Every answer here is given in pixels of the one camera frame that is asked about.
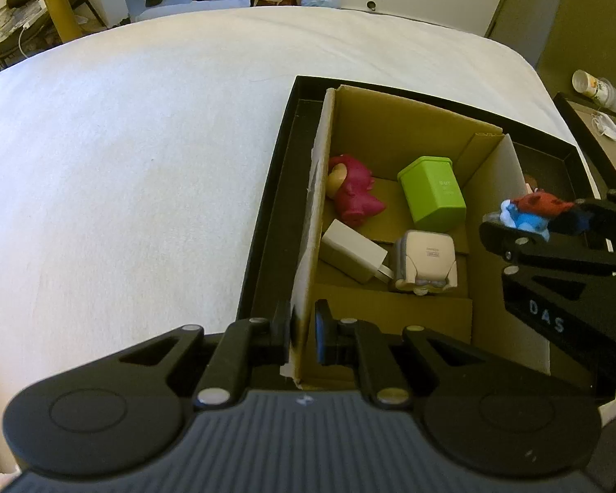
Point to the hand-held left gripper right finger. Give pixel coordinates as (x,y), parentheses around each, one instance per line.
(320,339)

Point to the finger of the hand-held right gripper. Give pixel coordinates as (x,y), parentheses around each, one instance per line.
(580,222)
(523,244)

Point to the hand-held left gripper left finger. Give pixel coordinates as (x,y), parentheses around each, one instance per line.
(282,324)

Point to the blue and red toy figure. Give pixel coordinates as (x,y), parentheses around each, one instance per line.
(531,210)

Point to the white charger block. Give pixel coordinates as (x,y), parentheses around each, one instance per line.
(349,251)

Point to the pale cube power adapter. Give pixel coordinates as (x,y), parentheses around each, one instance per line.
(426,259)

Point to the black shallow tray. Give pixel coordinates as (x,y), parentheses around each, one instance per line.
(272,205)

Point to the pink toy figure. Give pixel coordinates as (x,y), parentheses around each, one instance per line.
(354,190)

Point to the cardboard box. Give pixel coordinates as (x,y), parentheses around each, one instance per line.
(390,123)

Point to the small brown toy figure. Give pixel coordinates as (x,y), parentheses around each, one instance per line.
(530,182)

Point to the dark nightstand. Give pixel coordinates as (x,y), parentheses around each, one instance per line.
(580,123)

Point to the white face mask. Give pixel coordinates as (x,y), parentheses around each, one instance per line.
(608,127)

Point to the green lidded container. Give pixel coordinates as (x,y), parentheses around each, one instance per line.
(434,195)

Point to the paper cup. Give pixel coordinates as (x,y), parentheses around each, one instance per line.
(590,85)

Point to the dark cluttered shelf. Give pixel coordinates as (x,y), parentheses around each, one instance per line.
(20,36)

